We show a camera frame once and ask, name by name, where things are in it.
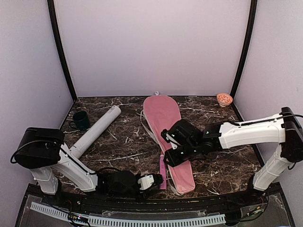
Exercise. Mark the grey slotted cable duct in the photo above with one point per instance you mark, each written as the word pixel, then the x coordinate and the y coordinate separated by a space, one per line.
pixel 99 221

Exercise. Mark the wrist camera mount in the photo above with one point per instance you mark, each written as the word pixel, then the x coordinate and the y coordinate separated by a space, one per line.
pixel 169 139
pixel 146 182

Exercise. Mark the orange patterned small bowl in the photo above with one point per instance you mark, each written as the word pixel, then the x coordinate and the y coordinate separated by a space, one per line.
pixel 224 99

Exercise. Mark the pink racket cover bag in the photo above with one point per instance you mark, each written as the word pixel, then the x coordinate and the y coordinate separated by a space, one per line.
pixel 161 112

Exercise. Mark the right black corner post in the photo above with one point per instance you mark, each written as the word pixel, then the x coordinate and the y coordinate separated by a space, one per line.
pixel 245 47

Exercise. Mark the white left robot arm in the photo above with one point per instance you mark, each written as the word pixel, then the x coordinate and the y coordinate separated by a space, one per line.
pixel 41 150

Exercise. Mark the black front table rail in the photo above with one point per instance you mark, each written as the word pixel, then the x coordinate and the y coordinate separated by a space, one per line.
pixel 95 203

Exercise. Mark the black corner post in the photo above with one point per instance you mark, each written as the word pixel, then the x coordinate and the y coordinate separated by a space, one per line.
pixel 60 50
pixel 245 47

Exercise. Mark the white shuttlecock tube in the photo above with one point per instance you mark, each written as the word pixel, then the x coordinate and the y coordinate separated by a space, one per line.
pixel 95 131

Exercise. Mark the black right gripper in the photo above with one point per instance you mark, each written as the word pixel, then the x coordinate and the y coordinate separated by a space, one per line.
pixel 174 161

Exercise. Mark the left black corner post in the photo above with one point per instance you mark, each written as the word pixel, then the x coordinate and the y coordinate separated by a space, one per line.
pixel 60 50

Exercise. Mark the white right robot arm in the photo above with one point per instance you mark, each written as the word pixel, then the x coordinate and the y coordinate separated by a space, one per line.
pixel 282 128

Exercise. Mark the dark green mug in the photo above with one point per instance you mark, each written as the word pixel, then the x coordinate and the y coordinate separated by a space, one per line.
pixel 80 121

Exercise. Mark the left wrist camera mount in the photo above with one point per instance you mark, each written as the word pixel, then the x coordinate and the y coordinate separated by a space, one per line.
pixel 146 182

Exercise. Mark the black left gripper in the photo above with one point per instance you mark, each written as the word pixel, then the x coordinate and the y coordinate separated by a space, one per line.
pixel 147 193

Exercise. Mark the pink badminton racket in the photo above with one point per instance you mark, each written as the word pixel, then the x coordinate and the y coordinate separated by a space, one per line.
pixel 162 170

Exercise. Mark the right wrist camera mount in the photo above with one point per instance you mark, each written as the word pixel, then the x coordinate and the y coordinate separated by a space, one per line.
pixel 169 139

